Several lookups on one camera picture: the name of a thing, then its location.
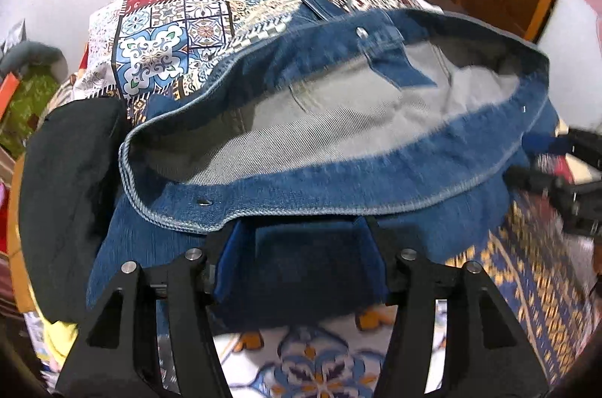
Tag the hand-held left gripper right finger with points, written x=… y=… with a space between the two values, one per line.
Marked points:
x=382 y=247

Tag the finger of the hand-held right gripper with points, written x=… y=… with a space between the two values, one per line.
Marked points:
x=545 y=143
x=564 y=200

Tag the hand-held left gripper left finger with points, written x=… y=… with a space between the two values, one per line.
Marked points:
x=226 y=259

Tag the blue denim jeans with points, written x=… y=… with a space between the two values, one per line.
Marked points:
x=376 y=172

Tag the colourful printed bed sheet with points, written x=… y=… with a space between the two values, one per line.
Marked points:
x=526 y=285

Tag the white wardrobe door pink hearts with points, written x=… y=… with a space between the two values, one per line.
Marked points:
x=574 y=12

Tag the black garment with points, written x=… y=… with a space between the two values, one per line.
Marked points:
x=66 y=200

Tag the yellow cloth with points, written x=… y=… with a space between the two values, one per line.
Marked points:
x=59 y=339

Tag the patchwork printed blanket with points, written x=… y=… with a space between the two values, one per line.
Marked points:
x=188 y=16

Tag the green patterned fabric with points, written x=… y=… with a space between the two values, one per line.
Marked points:
x=28 y=106

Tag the orange box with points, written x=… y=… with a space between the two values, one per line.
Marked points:
x=8 y=96

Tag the grey pillow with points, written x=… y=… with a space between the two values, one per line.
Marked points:
x=33 y=57

